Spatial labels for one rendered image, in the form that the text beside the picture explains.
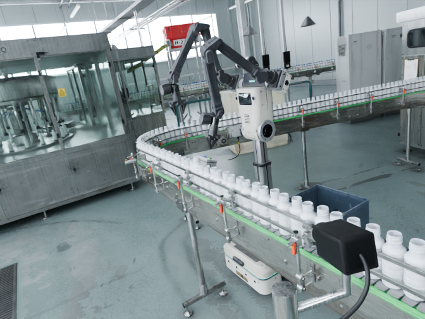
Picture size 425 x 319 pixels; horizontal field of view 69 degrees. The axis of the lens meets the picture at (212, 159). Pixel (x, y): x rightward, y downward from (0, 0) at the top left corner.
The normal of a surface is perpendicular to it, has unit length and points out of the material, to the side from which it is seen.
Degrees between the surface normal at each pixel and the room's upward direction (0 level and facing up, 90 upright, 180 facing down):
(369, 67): 90
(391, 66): 90
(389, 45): 90
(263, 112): 101
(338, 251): 90
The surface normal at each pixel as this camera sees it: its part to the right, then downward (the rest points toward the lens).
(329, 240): -0.97, 0.19
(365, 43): 0.24, 0.25
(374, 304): -0.84, 0.28
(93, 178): 0.53, 0.17
